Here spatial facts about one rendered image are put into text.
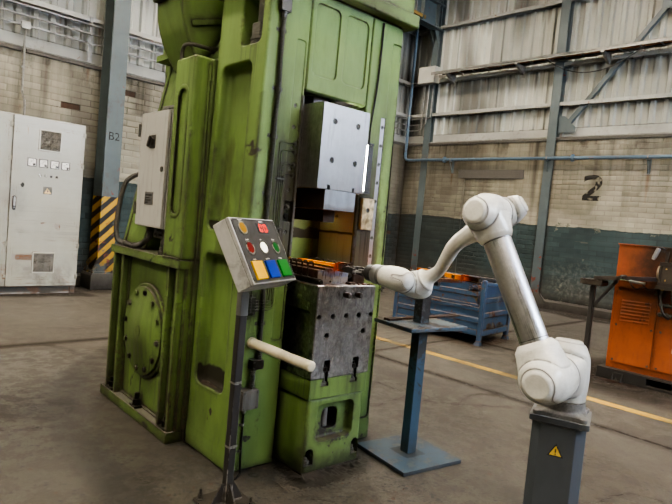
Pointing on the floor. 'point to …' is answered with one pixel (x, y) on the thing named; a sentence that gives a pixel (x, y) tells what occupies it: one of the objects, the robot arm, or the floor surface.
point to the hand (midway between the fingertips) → (344, 267)
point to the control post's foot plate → (223, 496)
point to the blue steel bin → (485, 308)
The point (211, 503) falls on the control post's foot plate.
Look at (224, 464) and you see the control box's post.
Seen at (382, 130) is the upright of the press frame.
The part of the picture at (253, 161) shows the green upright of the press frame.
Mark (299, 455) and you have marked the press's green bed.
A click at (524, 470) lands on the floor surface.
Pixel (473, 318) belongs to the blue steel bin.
